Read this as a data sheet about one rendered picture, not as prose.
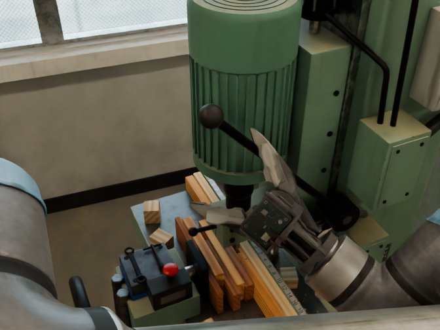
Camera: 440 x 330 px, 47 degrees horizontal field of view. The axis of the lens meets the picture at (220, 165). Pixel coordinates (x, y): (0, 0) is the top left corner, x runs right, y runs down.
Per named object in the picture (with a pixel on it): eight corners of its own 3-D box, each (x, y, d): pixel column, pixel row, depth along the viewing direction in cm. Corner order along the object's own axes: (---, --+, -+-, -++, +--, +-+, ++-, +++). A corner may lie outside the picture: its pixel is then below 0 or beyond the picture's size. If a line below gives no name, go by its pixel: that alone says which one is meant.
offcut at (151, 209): (160, 223, 123) (158, 210, 121) (145, 224, 123) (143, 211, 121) (160, 212, 126) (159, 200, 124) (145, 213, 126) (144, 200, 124)
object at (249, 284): (208, 240, 119) (208, 226, 116) (216, 238, 119) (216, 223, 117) (245, 301, 105) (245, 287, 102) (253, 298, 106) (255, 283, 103)
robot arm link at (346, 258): (367, 246, 75) (325, 291, 78) (341, 224, 76) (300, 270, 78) (369, 264, 67) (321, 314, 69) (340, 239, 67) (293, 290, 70)
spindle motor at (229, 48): (179, 144, 99) (169, -17, 80) (258, 123, 105) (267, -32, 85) (216, 198, 86) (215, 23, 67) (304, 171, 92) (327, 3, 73)
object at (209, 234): (198, 238, 120) (198, 220, 116) (205, 235, 120) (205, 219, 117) (236, 302, 105) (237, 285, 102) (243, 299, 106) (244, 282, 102)
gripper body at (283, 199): (268, 186, 69) (338, 245, 67) (277, 178, 77) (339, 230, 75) (233, 228, 70) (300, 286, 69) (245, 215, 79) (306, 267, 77)
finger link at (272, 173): (264, 124, 69) (281, 188, 70) (271, 122, 75) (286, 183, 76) (242, 129, 70) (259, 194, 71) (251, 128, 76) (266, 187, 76)
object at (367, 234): (323, 256, 107) (331, 215, 100) (351, 246, 109) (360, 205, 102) (350, 289, 100) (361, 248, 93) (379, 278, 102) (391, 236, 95)
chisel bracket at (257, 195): (209, 232, 109) (208, 203, 104) (266, 213, 114) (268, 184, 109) (223, 255, 104) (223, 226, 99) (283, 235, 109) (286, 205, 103)
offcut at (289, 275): (294, 275, 123) (295, 266, 121) (297, 288, 120) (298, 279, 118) (278, 276, 123) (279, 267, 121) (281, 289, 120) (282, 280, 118)
